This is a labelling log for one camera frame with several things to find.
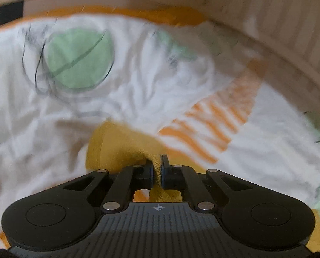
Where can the white printed bed sheet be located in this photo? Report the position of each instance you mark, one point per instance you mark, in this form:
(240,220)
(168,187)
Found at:
(138,86)

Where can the mustard yellow knitted garment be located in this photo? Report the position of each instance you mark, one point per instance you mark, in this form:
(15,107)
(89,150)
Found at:
(114,150)

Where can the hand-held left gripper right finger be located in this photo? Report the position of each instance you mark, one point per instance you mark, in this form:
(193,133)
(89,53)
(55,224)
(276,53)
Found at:
(165,174)

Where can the orange mattress cover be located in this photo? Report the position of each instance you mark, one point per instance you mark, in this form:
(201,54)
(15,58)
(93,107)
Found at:
(165,14)

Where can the beige slatted panel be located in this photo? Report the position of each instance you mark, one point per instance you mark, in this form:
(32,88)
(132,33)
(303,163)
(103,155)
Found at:
(286,18)

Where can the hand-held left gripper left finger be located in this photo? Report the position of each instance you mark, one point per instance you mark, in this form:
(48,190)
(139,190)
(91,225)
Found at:
(148,176)

